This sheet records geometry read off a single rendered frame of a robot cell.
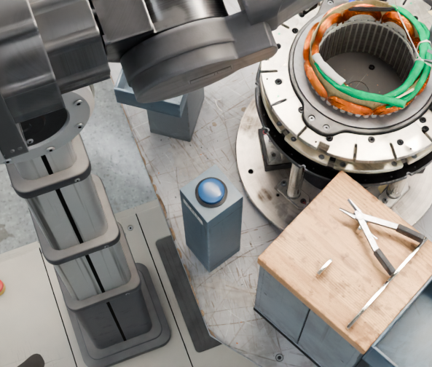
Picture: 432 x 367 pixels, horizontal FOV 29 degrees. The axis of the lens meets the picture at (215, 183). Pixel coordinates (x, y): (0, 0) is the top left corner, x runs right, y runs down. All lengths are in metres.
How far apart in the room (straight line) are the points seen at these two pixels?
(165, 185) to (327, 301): 0.49
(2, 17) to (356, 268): 0.83
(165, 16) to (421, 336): 0.87
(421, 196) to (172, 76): 1.10
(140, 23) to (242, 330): 1.02
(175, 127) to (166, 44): 1.05
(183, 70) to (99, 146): 1.98
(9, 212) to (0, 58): 1.97
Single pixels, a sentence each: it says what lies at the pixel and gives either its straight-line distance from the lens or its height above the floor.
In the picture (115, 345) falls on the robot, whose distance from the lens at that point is 1.99.
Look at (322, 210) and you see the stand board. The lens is 1.26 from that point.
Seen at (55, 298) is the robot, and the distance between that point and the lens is 2.09.
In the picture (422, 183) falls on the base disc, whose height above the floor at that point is 0.80.
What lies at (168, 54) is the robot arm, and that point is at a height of 1.78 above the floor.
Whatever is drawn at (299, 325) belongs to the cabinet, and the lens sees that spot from 1.36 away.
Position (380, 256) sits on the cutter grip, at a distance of 1.22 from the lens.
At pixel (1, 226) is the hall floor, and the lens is 2.46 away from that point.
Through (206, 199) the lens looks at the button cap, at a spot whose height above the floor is 1.04.
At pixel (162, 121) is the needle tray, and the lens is 1.57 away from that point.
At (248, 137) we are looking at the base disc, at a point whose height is 0.80.
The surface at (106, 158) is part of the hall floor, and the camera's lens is 2.48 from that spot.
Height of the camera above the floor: 2.23
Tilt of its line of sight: 67 degrees down
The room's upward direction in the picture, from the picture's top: 1 degrees counter-clockwise
